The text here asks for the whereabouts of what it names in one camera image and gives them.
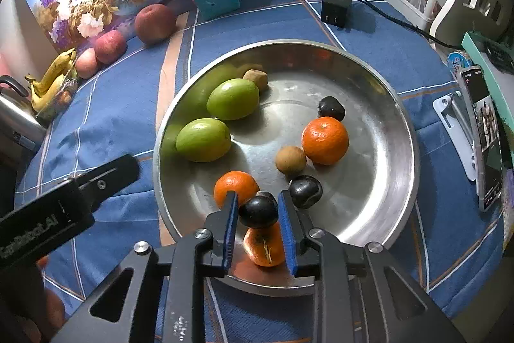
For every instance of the red apple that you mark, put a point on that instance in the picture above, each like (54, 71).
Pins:
(110, 47)
(155, 23)
(86, 63)

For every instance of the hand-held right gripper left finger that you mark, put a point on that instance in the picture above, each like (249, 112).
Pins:
(232, 230)

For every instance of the white phone stand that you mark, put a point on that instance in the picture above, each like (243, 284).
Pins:
(449, 110)

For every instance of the blue plaid tablecloth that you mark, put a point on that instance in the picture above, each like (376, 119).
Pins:
(281, 17)

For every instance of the steel thermos kettle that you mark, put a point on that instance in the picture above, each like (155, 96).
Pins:
(20, 126)

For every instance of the brown kiwi fruit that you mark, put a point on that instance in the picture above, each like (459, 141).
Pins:
(290, 161)
(257, 80)

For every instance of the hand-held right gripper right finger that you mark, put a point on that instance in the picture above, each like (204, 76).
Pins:
(287, 230)

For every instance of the black power adapter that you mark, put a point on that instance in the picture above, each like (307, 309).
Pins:
(335, 7)

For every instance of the smartphone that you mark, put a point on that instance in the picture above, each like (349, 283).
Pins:
(484, 134)

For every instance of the yellow banana bunch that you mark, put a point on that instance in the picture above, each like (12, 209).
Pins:
(52, 75)

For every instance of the dark plum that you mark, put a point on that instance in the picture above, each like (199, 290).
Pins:
(331, 109)
(305, 191)
(258, 211)

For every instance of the round metal basin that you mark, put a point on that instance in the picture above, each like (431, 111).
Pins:
(361, 166)

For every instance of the green fruit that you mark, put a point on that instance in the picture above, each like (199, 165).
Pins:
(233, 100)
(204, 140)

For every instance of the orange mandarin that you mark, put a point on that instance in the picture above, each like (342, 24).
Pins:
(236, 188)
(325, 140)
(265, 246)

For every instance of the person's left hand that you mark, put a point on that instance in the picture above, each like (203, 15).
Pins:
(52, 311)

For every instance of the blue round lid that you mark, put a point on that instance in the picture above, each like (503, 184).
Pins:
(457, 59)

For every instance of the teal flat box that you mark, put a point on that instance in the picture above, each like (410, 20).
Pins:
(474, 45)

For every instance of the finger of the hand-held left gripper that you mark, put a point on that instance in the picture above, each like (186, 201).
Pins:
(112, 178)

